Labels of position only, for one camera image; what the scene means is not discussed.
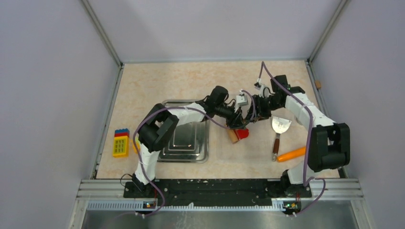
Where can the orange carrot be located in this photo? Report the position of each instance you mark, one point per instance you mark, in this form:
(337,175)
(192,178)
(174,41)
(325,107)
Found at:
(292,154)

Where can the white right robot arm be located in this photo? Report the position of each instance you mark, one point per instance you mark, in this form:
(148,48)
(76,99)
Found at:
(328,142)

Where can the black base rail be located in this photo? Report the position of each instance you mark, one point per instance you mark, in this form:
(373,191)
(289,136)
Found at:
(216,192)

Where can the aluminium frame rail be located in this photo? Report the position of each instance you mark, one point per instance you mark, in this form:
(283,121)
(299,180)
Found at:
(335,203)

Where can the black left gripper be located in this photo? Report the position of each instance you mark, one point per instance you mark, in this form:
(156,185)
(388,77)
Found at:
(235,120)

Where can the red dough piece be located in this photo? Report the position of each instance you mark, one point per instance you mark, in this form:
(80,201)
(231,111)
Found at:
(242,133)

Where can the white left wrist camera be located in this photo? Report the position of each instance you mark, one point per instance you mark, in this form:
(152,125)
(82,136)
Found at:
(242,99)

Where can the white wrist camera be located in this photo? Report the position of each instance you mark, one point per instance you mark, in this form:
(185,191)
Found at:
(242,99)
(264,90)

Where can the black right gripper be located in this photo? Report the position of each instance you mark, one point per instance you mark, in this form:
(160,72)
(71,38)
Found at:
(260,113)

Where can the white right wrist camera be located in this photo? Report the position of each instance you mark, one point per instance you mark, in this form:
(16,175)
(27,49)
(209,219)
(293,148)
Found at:
(264,90)

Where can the metal spatula wooden handle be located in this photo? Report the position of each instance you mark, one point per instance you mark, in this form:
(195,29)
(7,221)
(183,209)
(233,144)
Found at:
(279,125)

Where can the colourful toy block stack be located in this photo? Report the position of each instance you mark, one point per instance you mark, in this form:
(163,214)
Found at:
(121,143)

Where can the steel rectangular tray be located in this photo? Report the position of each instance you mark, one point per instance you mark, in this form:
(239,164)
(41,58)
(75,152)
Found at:
(189,142)

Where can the small wooden block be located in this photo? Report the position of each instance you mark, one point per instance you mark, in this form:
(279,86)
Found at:
(318,84)

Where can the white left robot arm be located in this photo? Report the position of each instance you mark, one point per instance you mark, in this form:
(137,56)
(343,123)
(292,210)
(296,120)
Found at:
(158,127)

